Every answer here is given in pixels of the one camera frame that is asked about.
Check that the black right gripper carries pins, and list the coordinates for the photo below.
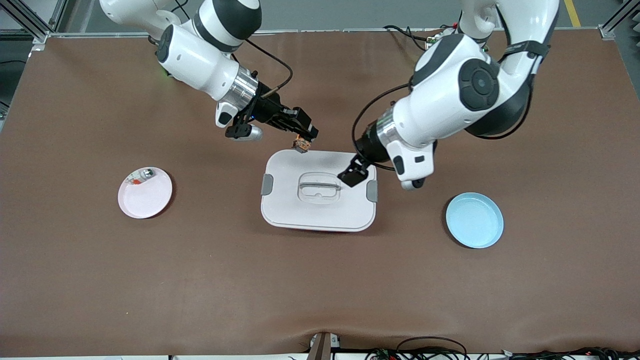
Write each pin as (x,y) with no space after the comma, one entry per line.
(270,111)

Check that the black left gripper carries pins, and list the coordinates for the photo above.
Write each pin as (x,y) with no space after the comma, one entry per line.
(367,146)

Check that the small brown snack piece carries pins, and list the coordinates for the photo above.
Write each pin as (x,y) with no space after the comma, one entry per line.
(301,145)

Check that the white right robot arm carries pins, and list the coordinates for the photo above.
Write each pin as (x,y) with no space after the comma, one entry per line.
(200,55)

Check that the brown table mat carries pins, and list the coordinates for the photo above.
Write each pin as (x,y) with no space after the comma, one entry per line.
(320,290)

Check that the light blue round plate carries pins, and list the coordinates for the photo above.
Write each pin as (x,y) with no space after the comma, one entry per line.
(475,220)

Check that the grey box latch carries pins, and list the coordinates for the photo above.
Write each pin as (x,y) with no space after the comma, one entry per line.
(267,184)
(372,192)

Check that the pink round plate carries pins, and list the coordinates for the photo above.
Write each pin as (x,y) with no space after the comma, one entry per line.
(145,197)

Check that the white lidded storage box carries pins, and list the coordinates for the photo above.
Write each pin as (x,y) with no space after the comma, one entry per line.
(320,215)

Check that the white circuit breaker switch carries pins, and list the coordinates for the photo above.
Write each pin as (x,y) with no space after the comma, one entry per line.
(142,176)

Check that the table edge mounting bracket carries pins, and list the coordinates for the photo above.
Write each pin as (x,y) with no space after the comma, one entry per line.
(322,347)

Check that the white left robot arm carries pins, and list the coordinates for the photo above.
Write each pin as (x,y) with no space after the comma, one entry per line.
(450,100)

